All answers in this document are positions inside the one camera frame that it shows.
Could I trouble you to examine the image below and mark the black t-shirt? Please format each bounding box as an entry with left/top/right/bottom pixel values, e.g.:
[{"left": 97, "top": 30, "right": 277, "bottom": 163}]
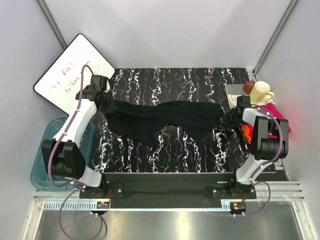
[{"left": 105, "top": 100, "right": 224, "bottom": 147}]

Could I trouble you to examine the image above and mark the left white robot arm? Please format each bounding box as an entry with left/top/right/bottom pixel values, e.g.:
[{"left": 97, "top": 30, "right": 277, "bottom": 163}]
[{"left": 41, "top": 75, "right": 116, "bottom": 198}]

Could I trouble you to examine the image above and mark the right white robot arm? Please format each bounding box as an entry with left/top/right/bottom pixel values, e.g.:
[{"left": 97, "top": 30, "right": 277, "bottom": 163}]
[{"left": 217, "top": 95, "right": 289, "bottom": 199}]

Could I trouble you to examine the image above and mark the orange folded t-shirt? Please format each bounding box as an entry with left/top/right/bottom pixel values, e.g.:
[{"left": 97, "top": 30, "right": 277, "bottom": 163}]
[{"left": 241, "top": 124, "right": 253, "bottom": 144}]

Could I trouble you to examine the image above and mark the brown small cup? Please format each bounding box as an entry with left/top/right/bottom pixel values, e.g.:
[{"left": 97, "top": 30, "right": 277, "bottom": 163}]
[{"left": 243, "top": 80, "right": 256, "bottom": 95}]

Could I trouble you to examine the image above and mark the magenta folded t-shirt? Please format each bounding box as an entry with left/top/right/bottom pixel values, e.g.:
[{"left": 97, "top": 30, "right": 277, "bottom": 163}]
[{"left": 262, "top": 102, "right": 292, "bottom": 133}]

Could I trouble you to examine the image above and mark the yellow ceramic mug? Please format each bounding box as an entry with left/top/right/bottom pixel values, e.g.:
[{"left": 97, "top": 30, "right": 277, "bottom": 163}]
[{"left": 249, "top": 81, "right": 275, "bottom": 104}]

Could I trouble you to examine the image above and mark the white dry-erase board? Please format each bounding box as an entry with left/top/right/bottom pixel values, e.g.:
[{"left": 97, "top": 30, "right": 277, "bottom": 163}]
[{"left": 33, "top": 33, "right": 115, "bottom": 115}]

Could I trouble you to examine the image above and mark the right orange connector box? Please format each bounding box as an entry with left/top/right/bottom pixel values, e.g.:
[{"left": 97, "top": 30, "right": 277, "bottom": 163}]
[{"left": 231, "top": 202, "right": 246, "bottom": 211}]

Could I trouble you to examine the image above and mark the orange connector box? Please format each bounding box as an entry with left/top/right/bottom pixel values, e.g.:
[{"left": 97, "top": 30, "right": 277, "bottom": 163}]
[
  {"left": 97, "top": 201, "right": 110, "bottom": 209},
  {"left": 231, "top": 202, "right": 246, "bottom": 211}
]

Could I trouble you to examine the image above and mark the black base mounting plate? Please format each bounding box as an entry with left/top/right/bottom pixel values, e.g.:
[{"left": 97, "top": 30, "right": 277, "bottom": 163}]
[{"left": 79, "top": 173, "right": 257, "bottom": 210}]

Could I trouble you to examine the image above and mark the teal translucent plastic bin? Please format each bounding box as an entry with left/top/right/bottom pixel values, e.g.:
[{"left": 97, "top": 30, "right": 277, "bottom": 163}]
[{"left": 30, "top": 116, "right": 95, "bottom": 192}]

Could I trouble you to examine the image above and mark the left orange connector box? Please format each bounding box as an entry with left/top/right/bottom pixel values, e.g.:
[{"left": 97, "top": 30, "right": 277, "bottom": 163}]
[{"left": 97, "top": 201, "right": 110, "bottom": 209}]

